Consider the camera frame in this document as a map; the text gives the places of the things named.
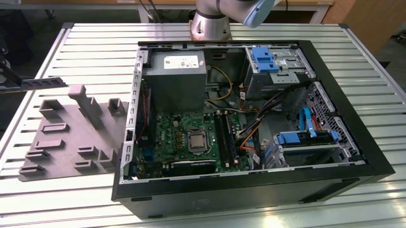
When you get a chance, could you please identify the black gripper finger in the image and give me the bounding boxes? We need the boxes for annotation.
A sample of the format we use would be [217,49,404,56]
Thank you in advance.
[0,67,22,87]
[0,85,25,94]

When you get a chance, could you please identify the RAM stick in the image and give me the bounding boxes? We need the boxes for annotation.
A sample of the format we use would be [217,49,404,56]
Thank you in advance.
[19,77,69,92]
[226,113,240,165]

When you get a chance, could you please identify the black RAM slot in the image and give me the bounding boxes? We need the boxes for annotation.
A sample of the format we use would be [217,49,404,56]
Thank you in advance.
[218,111,232,168]
[213,111,226,168]

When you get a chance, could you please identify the grey parts rack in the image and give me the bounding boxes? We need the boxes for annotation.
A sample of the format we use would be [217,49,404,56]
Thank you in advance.
[17,85,130,183]

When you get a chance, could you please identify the green motherboard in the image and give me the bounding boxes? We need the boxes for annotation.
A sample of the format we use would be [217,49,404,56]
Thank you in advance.
[134,110,253,179]

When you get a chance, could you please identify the grey power supply unit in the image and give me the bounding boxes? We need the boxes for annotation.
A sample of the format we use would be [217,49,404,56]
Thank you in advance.
[141,49,208,114]

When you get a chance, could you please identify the silver CPU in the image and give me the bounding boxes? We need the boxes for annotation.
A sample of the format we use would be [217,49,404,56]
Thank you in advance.
[189,135,205,149]

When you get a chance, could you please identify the CPU socket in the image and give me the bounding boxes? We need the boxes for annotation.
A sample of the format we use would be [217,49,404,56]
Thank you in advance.
[185,128,212,156]

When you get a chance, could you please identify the black graphics card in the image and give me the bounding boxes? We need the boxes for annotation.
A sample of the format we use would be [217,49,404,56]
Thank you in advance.
[161,158,217,178]

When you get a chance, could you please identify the blue plastic drive latch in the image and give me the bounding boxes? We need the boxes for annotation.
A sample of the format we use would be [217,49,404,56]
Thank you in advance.
[252,47,280,73]

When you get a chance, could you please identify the metal drive cage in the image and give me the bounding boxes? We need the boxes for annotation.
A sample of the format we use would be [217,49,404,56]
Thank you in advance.
[242,46,316,100]

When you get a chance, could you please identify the black PC case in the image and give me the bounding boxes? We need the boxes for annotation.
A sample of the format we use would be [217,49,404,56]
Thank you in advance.
[110,39,396,219]

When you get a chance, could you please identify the hard disk in blue carrier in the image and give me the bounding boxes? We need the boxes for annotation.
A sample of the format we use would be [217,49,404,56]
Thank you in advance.
[273,130,340,149]

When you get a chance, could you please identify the metal disk bay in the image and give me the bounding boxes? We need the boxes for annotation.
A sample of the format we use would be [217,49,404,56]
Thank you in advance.
[261,129,365,171]

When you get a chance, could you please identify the wooden cabinet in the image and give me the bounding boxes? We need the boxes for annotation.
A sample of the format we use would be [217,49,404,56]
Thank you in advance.
[321,0,406,57]

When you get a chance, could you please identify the yellow wires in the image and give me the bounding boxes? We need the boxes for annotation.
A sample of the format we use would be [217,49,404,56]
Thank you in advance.
[204,66,233,105]

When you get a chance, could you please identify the orange data wire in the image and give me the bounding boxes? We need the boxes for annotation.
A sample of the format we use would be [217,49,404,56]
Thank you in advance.
[237,128,259,152]

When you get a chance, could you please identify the black cable bundle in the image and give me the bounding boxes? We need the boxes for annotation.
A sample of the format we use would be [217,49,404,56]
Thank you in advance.
[236,80,317,138]

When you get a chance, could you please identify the blue flat data wire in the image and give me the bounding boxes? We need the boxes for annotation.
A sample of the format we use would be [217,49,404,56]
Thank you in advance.
[299,107,317,138]

